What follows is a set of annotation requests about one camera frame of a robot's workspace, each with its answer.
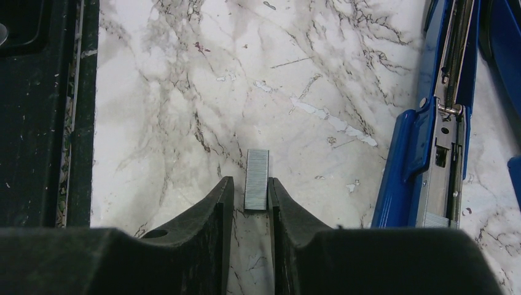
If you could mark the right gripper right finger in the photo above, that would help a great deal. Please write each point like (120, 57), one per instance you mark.
(309, 257)

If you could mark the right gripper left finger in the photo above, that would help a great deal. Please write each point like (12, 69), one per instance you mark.
(186, 255)

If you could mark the silver staple strip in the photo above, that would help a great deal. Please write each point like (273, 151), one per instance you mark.
(257, 169)

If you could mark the blue stapler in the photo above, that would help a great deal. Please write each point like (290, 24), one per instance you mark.
(423, 177)

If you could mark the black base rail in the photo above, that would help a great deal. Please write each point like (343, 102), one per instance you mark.
(48, 77)

